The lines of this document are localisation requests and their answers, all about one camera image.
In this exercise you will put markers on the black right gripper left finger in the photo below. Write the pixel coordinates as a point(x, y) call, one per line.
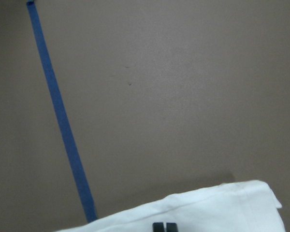
point(158, 227)

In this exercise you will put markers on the white printed t-shirt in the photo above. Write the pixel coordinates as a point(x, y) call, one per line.
point(249, 206)

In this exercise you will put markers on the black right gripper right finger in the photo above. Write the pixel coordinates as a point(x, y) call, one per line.
point(171, 227)

